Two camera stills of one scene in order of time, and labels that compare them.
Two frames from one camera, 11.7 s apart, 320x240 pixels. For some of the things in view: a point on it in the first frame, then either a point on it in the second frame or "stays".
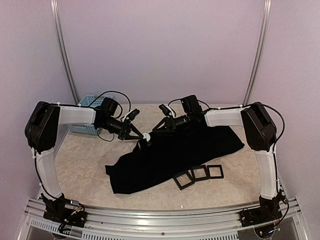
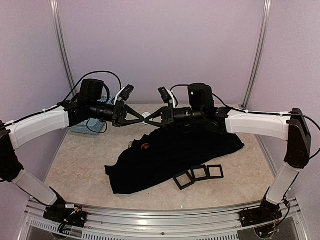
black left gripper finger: x=134 y=130 -> x=127 y=109
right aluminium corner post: x=260 y=52 stays
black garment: x=168 y=152 stays
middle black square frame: x=199 y=167 stays
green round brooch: x=146 y=136 -> x=146 y=114
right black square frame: x=221 y=168 stays
